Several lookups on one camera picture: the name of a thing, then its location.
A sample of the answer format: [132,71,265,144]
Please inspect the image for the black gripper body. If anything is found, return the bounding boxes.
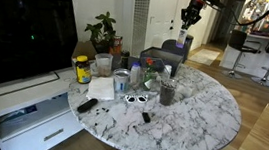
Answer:
[179,0,205,26]

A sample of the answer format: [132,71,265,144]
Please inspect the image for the white packet with purple end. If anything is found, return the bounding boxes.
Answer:
[174,27,190,50]

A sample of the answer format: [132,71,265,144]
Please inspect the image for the dark open cardboard box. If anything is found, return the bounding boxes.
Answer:
[137,44,185,80]

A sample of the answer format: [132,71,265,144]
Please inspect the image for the brown cardboard box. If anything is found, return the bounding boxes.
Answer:
[71,39,100,63]

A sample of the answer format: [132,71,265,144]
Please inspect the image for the white door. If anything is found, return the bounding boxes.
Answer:
[144,0,185,52]

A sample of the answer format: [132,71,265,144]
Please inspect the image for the dark grey shell chair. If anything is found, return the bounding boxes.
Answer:
[159,37,190,64]

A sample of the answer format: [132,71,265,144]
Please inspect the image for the beige floor mat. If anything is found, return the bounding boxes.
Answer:
[188,47,222,68]

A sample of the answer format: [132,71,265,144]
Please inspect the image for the clear glass vase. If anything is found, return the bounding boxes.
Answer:
[138,56,164,94]

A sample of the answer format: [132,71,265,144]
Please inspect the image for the black bottle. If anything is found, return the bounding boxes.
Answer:
[119,50,132,70]

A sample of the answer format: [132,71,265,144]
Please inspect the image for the white bottle with blue cap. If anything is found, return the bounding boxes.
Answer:
[128,61,143,87]

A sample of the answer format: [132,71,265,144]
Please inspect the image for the orange printed carton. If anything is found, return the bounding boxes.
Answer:
[109,34,124,57]

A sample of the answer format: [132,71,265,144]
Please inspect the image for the dark mesh pen cup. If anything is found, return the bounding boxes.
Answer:
[156,76,179,108]

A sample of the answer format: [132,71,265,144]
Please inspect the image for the green potted plant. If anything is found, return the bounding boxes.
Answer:
[82,9,120,56]

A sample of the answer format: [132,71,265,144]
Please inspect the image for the white kitchen counter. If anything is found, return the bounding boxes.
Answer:
[216,26,269,86]

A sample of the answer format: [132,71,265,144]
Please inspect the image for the silver tin with white label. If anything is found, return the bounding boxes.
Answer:
[110,67,132,96]

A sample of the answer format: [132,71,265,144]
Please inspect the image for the clear plastic cup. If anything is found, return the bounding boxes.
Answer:
[92,52,116,80]

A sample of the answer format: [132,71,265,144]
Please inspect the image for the small black block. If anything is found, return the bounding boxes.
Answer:
[141,111,153,124]

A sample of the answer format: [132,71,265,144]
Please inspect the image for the white paper napkin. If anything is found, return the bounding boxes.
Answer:
[85,74,118,103]

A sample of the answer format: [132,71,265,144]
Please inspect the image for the yellow lid supplement bottle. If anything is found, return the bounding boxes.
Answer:
[72,54,95,86]

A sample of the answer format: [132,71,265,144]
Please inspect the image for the small black crumbs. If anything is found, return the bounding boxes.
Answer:
[99,106,111,114]

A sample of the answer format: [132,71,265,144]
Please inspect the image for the black flat screen television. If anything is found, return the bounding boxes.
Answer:
[0,0,84,114]

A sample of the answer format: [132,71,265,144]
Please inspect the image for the white television stand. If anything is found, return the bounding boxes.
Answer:
[0,59,93,150]

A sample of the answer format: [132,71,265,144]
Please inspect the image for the grey media device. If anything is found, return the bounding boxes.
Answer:
[0,85,73,146]

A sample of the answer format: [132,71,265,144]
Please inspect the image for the white wall heater grille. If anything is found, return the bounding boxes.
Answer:
[127,0,152,59]

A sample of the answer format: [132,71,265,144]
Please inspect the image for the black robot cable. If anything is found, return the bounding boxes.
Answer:
[209,0,269,31]

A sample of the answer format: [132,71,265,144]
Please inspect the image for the white frame sunglasses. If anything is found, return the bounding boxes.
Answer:
[124,91,150,106]

